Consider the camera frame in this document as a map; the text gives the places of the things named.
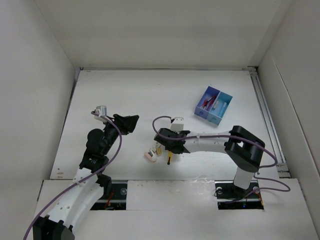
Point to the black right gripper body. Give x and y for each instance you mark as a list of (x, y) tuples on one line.
[(170, 149)]

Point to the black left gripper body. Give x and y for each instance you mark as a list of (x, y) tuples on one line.
[(120, 127)]

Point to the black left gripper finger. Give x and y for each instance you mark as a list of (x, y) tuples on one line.
[(118, 117), (130, 123)]

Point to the red pen thin slanted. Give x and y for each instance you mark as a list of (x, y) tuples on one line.
[(205, 103)]

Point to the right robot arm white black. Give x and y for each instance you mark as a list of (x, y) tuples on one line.
[(244, 148)]

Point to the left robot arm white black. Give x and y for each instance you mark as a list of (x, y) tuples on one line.
[(89, 183)]

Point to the tan small eraser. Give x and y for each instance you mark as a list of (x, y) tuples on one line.
[(159, 151)]

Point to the pink white correction tape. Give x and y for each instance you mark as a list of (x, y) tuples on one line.
[(148, 157)]

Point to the blue two-compartment container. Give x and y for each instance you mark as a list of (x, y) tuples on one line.
[(208, 114)]

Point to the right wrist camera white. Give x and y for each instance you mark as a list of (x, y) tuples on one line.
[(177, 124)]

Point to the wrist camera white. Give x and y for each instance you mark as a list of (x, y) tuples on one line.
[(100, 113), (177, 124)]

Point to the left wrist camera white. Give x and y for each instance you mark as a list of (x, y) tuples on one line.
[(100, 113)]

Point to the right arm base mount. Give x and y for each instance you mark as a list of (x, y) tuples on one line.
[(231, 197)]

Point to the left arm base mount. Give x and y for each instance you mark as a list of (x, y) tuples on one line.
[(115, 201)]

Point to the aluminium rail right side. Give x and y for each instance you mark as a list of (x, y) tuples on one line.
[(282, 168)]

